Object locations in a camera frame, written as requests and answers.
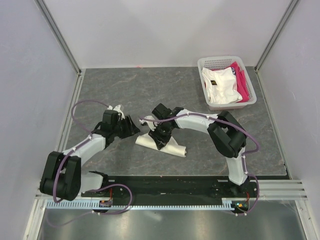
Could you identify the white folded cloth in basket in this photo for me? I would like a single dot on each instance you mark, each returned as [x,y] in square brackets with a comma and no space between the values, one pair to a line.
[221,86]

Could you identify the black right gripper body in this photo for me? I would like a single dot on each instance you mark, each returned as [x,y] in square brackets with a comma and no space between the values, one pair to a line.
[162,133]

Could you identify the pink cloth in basket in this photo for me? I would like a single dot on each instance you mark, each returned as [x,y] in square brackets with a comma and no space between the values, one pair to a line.
[241,82]

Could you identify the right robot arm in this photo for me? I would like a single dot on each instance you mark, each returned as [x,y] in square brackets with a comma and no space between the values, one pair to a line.
[225,132]

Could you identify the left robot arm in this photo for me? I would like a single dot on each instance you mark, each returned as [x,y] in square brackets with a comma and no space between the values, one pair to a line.
[62,173]

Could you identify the right aluminium frame post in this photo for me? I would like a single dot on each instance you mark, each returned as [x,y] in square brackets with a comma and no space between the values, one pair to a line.
[277,32]

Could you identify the left aluminium frame post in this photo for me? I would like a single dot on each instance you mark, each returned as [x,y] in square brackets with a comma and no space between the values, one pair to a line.
[58,35]

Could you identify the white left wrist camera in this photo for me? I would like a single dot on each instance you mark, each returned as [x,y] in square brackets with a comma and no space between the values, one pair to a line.
[118,108]

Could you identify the white plastic basket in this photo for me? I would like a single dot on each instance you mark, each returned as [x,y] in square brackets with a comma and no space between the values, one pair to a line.
[219,63]

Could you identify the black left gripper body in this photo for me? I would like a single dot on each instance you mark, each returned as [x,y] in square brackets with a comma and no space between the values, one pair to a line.
[120,129]

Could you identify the light blue cable duct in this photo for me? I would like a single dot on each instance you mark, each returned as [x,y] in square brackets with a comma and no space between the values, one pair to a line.
[90,204]

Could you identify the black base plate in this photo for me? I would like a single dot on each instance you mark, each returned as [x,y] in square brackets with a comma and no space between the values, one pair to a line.
[173,190]

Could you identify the cream cloth napkin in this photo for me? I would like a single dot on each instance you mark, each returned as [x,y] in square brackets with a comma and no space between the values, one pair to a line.
[172,147]

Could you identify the aluminium frame post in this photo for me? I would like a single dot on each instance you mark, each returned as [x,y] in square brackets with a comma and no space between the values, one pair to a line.
[277,32]
[58,35]

